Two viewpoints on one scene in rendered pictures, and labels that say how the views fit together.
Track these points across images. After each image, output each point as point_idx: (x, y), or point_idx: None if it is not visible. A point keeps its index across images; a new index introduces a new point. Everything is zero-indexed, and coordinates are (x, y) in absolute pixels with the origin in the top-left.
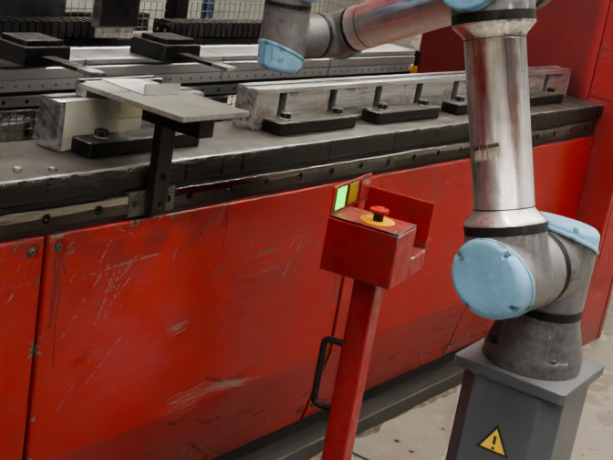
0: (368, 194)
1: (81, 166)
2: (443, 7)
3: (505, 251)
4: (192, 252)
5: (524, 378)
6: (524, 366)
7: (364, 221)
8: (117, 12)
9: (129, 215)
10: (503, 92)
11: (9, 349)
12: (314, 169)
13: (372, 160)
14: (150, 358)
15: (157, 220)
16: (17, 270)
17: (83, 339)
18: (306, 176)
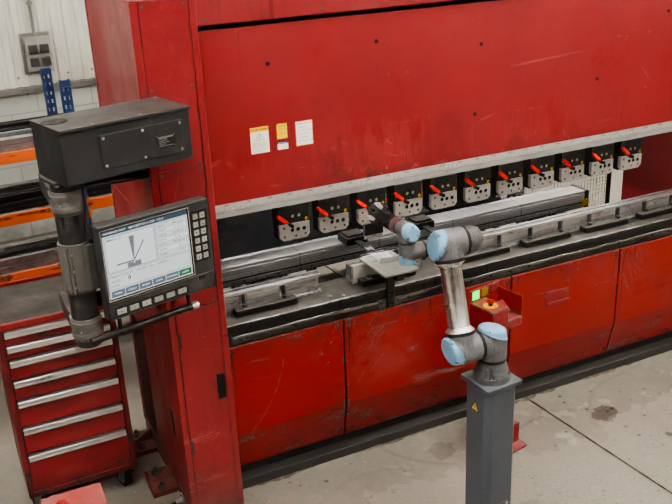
0: (498, 290)
1: (356, 292)
2: None
3: (451, 343)
4: (414, 318)
5: (479, 384)
6: (479, 380)
7: (483, 306)
8: (372, 229)
9: (379, 308)
10: (449, 288)
11: (333, 359)
12: (479, 276)
13: (517, 267)
14: (400, 360)
15: (393, 308)
16: (332, 332)
17: (365, 355)
18: (475, 280)
